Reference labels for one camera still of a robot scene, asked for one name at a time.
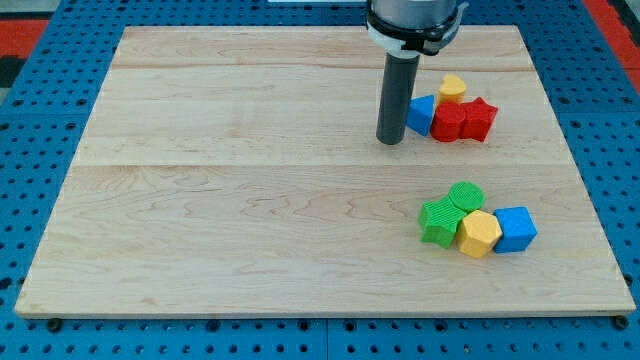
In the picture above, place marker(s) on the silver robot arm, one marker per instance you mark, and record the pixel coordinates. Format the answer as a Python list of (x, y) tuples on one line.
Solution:
[(407, 28)]

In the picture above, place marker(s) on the light wooden board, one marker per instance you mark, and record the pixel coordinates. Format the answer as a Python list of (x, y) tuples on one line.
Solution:
[(234, 172)]

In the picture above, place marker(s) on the blue triangle block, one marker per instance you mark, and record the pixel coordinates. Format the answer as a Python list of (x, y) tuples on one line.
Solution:
[(420, 114)]

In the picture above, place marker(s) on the green star block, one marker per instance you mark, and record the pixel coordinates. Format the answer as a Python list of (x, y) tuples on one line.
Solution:
[(439, 221)]

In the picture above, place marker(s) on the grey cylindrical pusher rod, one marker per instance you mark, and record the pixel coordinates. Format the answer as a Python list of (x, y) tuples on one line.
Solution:
[(396, 94)]

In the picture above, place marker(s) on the red cylinder block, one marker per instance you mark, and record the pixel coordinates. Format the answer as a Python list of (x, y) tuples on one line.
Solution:
[(447, 122)]

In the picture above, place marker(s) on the green cylinder block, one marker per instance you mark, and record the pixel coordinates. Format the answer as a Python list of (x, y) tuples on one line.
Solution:
[(466, 196)]

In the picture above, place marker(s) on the yellow heart block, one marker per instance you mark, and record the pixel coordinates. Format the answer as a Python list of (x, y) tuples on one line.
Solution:
[(452, 89)]

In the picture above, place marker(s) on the yellow hexagon block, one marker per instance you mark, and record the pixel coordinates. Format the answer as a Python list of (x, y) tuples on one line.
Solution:
[(477, 234)]

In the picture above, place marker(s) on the red star block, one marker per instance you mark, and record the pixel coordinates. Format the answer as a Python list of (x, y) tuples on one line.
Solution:
[(479, 119)]

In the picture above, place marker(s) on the blue cube block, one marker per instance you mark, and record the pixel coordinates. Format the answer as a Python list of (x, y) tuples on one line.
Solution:
[(518, 229)]

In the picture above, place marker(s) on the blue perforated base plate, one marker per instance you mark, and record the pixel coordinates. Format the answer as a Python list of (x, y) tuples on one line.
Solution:
[(585, 58)]

